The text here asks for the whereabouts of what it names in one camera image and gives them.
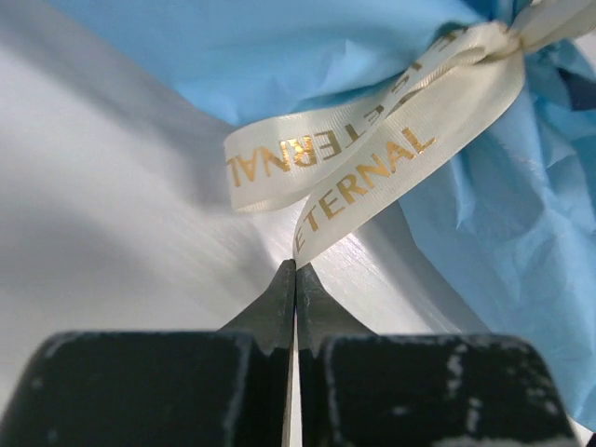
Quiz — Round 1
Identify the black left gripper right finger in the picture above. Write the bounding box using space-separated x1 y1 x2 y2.
295 265 578 446

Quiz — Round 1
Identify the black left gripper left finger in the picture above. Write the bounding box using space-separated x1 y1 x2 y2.
1 260 296 446

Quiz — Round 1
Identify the cream printed ribbon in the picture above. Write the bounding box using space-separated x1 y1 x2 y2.
224 1 595 266

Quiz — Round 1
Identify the blue flower bouquet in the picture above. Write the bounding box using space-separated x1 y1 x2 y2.
57 1 595 427

